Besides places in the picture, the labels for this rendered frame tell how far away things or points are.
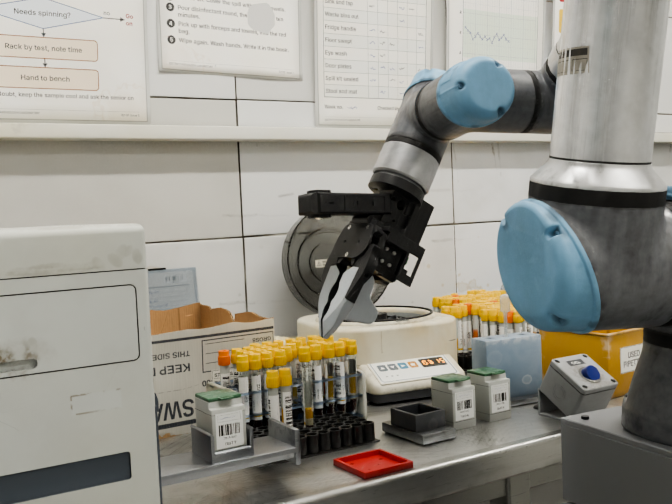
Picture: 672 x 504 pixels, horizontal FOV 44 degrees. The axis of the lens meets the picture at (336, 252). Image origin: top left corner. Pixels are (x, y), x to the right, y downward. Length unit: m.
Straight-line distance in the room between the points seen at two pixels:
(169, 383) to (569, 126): 0.69
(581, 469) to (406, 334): 0.54
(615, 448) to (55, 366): 0.53
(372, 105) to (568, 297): 1.11
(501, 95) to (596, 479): 0.42
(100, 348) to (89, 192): 0.68
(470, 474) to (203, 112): 0.85
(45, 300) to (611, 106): 0.53
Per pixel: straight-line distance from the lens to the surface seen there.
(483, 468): 1.06
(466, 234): 1.90
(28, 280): 0.82
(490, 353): 1.27
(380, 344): 1.34
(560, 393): 1.20
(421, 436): 1.09
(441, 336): 1.39
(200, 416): 0.95
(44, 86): 1.49
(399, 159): 1.02
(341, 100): 1.72
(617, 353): 1.34
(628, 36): 0.73
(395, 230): 1.00
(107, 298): 0.84
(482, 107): 0.94
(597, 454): 0.87
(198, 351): 1.20
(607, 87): 0.72
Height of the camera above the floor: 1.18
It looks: 3 degrees down
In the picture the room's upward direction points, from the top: 3 degrees counter-clockwise
